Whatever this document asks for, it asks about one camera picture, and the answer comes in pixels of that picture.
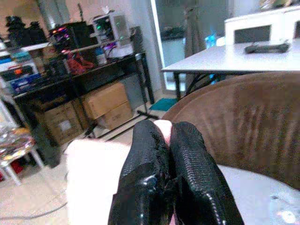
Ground long white table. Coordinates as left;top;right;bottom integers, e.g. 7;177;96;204
160;38;300;102

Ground grey pillow with print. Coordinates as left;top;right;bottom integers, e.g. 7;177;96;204
217;164;300;225

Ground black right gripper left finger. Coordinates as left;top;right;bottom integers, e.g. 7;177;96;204
107;120;174;225

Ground black remote controller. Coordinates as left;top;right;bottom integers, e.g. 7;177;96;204
243;41;291;54

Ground taped brown cardboard box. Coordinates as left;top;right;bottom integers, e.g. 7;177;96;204
35;100;83;146

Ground white computer case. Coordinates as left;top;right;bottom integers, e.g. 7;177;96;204
92;13;129;48

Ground small white side table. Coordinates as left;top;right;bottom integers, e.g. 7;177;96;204
0;127;45;186

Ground black computer case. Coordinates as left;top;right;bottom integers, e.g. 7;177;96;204
50;22;92;48

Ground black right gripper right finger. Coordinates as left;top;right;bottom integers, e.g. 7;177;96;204
168;121;244;225

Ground brown round plush sofa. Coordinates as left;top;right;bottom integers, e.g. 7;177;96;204
161;71;300;191

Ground teal floor mat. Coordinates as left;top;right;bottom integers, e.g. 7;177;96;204
148;97;179;112

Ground large plain cardboard box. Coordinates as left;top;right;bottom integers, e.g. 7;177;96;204
81;82;130;120

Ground white cabinet with glass doors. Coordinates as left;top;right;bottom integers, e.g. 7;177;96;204
224;6;300;46

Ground red tangled object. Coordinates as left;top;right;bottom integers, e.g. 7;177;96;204
66;52;95;74

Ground black metal rack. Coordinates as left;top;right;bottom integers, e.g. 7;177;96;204
13;52;160;166

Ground cardboard box with black print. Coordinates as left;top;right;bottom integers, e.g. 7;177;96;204
95;100;135;131

